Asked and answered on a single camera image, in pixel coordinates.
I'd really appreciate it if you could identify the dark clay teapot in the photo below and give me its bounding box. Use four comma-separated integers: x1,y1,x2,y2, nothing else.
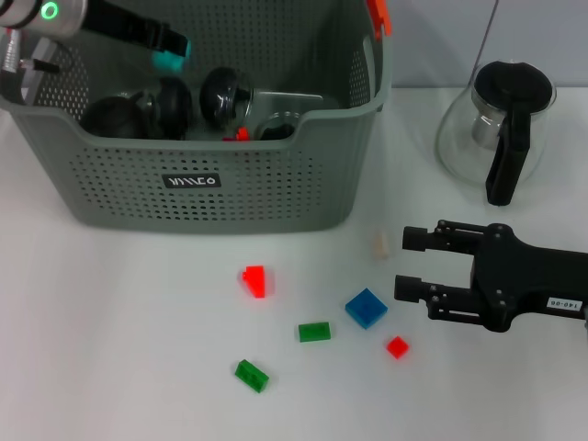
81,94,151,140

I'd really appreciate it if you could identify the white toy brick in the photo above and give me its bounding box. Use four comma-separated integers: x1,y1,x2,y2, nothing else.
372,232,390,261

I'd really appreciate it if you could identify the orange bin handle clip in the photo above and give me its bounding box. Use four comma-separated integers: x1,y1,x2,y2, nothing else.
367,0,393,38

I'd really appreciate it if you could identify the cyan square toy plate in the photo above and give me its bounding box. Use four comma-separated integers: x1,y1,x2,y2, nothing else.
151,40,193,74

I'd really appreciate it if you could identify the grey perforated plastic storage bin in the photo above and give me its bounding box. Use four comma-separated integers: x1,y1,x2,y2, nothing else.
0,0,394,236

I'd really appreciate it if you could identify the red sloped toy brick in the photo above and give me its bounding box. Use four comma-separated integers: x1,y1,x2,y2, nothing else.
238,265,268,300

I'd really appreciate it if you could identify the glass pitcher black lid handle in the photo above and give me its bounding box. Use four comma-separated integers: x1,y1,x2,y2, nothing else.
434,59,558,207

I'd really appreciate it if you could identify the glass teacup black holder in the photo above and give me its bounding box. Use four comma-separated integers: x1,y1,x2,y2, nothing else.
199,67,255,133
254,111,304,141
136,76,194,141

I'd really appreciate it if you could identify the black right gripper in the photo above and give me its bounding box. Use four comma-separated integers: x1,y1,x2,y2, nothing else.
393,219,588,335

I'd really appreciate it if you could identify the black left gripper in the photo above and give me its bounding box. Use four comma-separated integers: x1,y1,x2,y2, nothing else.
79,0,190,57

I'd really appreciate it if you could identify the blue square toy plate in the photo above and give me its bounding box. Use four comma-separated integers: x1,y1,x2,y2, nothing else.
344,288,390,331

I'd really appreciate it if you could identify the thin grey background cable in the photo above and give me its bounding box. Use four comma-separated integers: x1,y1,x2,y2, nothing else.
469,0,502,82

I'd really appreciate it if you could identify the green toy brick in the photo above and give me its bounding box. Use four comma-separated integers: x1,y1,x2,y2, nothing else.
297,321,332,344
233,358,271,394

